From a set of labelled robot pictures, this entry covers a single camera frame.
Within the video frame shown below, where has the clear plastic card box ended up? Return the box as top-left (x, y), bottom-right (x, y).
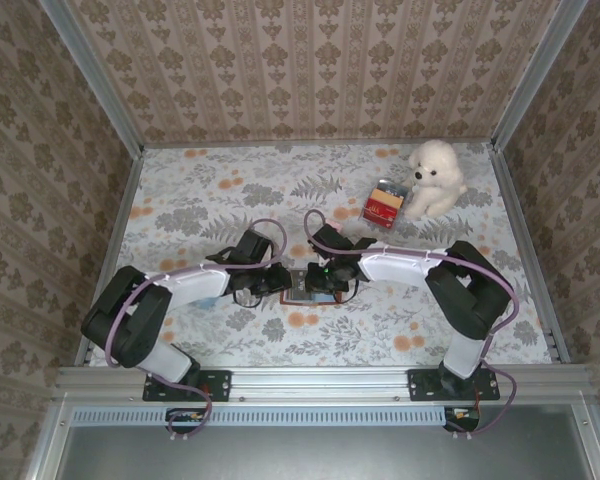
top-left (359, 178), bottom-right (412, 232)

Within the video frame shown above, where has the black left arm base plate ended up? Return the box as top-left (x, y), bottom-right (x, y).
top-left (142, 368), bottom-right (232, 403)

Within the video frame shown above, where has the brown leather card holder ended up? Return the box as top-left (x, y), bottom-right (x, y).
top-left (278, 269), bottom-right (343, 308)

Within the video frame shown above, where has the yellow credit card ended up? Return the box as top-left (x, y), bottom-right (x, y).
top-left (372, 188), bottom-right (406, 207)

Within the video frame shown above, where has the white slotted cable duct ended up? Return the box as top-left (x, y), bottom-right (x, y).
top-left (72, 405), bottom-right (454, 427)

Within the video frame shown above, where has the red credit card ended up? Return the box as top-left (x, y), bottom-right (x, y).
top-left (363, 197), bottom-right (401, 226)

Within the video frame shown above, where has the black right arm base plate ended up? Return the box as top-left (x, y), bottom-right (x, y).
top-left (407, 368), bottom-right (501, 402)

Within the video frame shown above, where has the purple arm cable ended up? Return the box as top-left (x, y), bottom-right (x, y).
top-left (303, 209), bottom-right (520, 441)
top-left (103, 218), bottom-right (289, 444)

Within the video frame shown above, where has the aluminium front beam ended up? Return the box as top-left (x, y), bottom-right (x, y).
top-left (54, 363), bottom-right (597, 402)

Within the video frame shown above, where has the black thin cable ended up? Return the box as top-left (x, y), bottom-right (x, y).
top-left (336, 278), bottom-right (360, 305)
top-left (231, 288), bottom-right (262, 308)

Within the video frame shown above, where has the aluminium table back rail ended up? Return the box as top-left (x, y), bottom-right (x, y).
top-left (139, 139), bottom-right (496, 149)

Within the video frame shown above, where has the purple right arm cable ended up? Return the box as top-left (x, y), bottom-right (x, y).
top-left (303, 209), bottom-right (520, 441)

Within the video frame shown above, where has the floral table cover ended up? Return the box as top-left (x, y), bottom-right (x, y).
top-left (87, 142), bottom-right (556, 369)

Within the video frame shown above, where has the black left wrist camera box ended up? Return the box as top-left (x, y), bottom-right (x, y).
top-left (237, 228), bottom-right (277, 265)

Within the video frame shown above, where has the black controller board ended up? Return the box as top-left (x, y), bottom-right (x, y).
top-left (165, 407), bottom-right (212, 435)
top-left (443, 405), bottom-right (481, 434)

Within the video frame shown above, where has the aluminium frame post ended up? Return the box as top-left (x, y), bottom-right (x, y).
top-left (489, 0), bottom-right (590, 154)
top-left (38, 0), bottom-right (146, 157)

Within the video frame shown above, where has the grey metal panel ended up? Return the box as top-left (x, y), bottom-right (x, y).
top-left (54, 403), bottom-right (597, 480)

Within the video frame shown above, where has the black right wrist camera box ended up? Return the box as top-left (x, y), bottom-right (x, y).
top-left (310, 224), bottom-right (354, 254)

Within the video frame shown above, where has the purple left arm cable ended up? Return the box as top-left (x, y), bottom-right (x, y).
top-left (103, 218), bottom-right (289, 444)

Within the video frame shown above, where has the white plush dog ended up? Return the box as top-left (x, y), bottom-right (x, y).
top-left (403, 138), bottom-right (469, 220)

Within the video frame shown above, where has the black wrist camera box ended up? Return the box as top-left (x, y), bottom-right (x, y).
top-left (310, 224), bottom-right (354, 254)
top-left (237, 228), bottom-right (277, 265)

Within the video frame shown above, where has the aluminium table side rail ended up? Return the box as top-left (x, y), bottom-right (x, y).
top-left (489, 144), bottom-right (571, 365)
top-left (101, 147), bottom-right (146, 287)

